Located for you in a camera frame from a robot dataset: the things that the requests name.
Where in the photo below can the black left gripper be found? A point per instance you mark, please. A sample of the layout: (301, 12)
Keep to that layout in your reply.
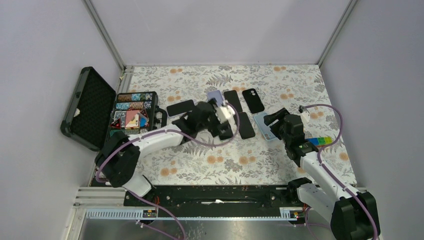
(213, 130)

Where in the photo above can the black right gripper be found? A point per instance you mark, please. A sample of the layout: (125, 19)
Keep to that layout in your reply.
(268, 119)

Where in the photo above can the light blue phone case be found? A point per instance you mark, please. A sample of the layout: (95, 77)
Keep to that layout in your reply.
(264, 129)

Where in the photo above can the lilac phone case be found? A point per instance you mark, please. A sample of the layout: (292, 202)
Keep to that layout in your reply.
(217, 95)

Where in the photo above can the black phone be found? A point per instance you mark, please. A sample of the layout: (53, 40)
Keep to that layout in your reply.
(232, 97)

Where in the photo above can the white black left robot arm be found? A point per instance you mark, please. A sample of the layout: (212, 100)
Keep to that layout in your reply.
(117, 160)

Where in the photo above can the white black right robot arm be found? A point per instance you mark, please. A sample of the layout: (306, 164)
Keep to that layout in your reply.
(351, 214)

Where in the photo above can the black poker chip case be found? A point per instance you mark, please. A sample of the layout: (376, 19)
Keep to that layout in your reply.
(95, 111)

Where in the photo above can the floral table mat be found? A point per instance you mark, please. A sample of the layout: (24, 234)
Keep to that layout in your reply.
(253, 161)

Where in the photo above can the multicolour toy block car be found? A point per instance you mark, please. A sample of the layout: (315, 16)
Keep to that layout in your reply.
(320, 141)

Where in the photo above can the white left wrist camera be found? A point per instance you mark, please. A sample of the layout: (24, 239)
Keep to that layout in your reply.
(224, 113)

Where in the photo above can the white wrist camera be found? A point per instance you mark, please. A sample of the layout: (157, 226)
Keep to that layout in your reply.
(224, 113)
(304, 114)

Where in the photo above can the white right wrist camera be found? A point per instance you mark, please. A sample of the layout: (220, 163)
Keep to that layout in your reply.
(304, 114)

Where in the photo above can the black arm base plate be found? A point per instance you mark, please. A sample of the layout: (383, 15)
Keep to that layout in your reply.
(227, 201)

